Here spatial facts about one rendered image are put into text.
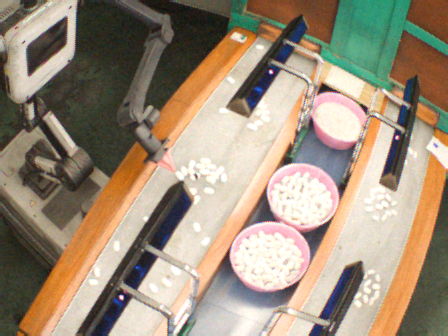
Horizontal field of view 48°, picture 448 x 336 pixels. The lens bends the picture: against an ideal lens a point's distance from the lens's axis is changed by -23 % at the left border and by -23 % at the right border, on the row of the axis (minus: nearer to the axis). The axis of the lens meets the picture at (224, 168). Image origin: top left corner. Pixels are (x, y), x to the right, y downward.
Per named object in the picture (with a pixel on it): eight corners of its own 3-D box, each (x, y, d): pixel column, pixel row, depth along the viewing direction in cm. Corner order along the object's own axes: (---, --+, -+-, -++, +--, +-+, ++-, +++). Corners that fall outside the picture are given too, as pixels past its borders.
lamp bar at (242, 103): (225, 109, 199) (227, 93, 193) (291, 21, 236) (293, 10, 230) (248, 119, 198) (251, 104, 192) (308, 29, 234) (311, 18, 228)
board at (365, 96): (315, 79, 254) (315, 77, 254) (324, 62, 263) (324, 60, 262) (379, 113, 248) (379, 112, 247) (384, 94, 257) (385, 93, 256)
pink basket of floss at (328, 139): (320, 160, 239) (325, 144, 232) (296, 109, 254) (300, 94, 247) (371, 151, 246) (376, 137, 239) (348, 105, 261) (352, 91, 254)
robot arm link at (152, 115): (115, 118, 202) (131, 110, 197) (130, 98, 210) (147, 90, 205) (133, 145, 207) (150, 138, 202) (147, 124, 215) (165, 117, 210)
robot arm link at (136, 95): (146, 35, 223) (166, 25, 217) (155, 42, 227) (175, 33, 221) (111, 122, 201) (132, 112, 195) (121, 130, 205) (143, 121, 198)
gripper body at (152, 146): (172, 140, 208) (158, 124, 206) (156, 162, 202) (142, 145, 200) (160, 145, 213) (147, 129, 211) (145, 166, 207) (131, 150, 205)
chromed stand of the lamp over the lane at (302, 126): (244, 143, 239) (261, 60, 204) (265, 110, 251) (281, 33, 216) (290, 165, 236) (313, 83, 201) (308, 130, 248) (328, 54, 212)
